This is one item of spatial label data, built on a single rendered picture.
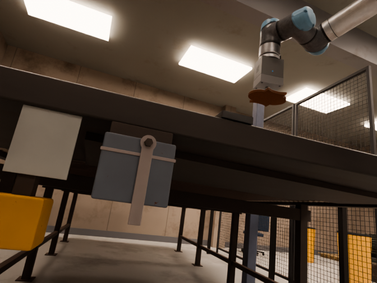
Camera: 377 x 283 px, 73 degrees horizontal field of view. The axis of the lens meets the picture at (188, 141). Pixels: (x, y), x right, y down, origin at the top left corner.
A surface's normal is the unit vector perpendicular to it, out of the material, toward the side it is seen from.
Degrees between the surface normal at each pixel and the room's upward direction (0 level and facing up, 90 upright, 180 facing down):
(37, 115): 90
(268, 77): 90
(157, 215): 90
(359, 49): 90
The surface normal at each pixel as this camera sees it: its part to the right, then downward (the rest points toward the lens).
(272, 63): 0.17, -0.24
